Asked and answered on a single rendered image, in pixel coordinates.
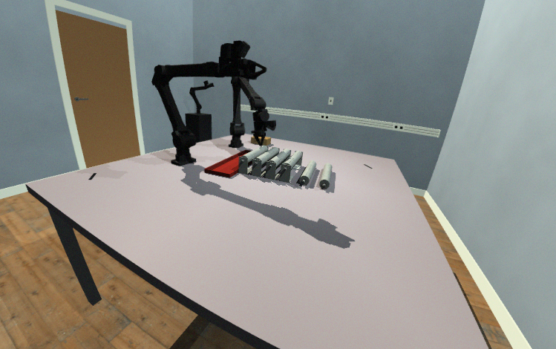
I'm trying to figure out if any brown cardboard box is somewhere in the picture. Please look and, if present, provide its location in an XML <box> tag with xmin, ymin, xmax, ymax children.
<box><xmin>251</xmin><ymin>136</ymin><xmax>271</xmax><ymax>146</ymax></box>

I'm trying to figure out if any red scrap tray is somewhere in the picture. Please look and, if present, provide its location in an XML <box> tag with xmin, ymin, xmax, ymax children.
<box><xmin>204</xmin><ymin>150</ymin><xmax>251</xmax><ymax>178</ymax></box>

